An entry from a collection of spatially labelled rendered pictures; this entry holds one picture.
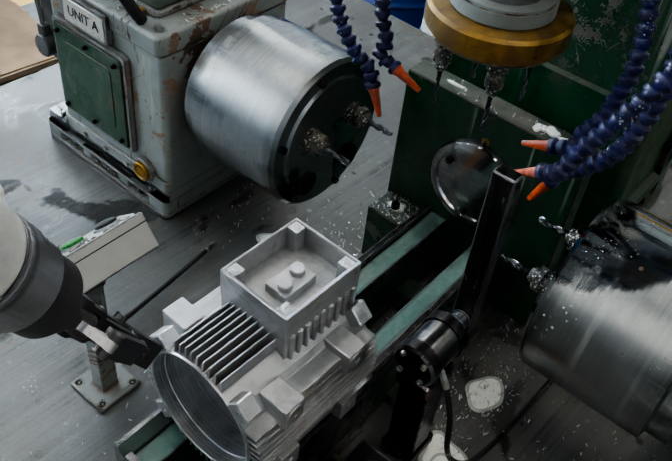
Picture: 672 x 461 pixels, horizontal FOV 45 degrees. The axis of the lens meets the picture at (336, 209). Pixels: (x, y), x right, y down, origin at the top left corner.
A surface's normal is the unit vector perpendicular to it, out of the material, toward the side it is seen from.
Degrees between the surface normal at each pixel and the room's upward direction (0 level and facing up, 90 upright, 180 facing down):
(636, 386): 77
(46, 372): 0
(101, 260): 50
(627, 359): 70
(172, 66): 90
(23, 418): 0
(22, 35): 0
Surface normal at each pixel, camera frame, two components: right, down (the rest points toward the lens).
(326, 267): 0.09, -0.73
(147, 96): -0.65, 0.47
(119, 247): 0.64, -0.09
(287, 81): -0.26, -0.37
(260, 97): -0.41, -0.16
